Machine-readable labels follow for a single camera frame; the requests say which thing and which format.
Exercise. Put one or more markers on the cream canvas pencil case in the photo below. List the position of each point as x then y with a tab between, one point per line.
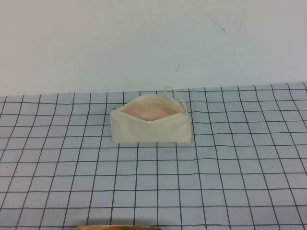
148	130

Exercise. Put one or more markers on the orange wooden rim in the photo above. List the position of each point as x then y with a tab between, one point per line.
115	227

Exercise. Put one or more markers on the grey black-grid tablecloth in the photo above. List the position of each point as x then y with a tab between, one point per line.
96	182

